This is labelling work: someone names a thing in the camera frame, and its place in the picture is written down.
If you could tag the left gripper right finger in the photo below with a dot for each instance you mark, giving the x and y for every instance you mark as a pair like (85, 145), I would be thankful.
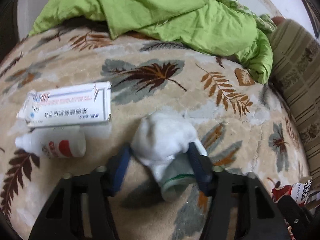
(258, 216)

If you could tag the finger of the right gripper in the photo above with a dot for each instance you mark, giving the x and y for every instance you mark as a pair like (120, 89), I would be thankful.
(303, 224)

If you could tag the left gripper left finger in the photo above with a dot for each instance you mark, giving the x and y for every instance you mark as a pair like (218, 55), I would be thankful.
(78, 207)

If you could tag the red cigarette pack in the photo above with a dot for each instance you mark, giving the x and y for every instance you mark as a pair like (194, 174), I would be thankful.
(299, 191)

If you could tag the white plastic bottle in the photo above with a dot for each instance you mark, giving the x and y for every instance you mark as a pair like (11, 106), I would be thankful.
(54, 142)

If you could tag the white medicine box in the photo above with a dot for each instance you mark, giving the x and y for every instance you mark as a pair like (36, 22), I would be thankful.
(74, 105)

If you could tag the leaf pattern bed blanket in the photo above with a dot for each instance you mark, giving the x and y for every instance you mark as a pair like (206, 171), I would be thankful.
(158, 89)

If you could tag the striped brown pillow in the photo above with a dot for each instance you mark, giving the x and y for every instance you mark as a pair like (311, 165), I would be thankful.
(295, 75)

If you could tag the green duvet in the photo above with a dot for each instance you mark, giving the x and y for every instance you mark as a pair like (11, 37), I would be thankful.
(217, 27)

